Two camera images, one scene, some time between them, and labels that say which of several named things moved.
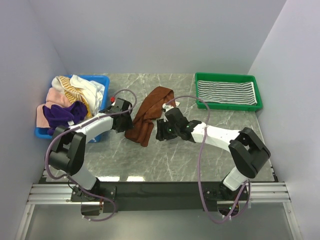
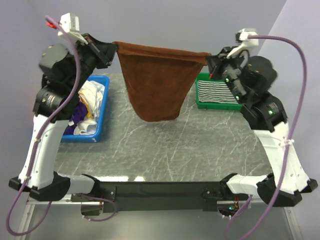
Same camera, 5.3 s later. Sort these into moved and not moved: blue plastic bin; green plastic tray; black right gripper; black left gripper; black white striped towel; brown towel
Moved: black right gripper; black left gripper; brown towel
Not moved: green plastic tray; black white striped towel; blue plastic bin
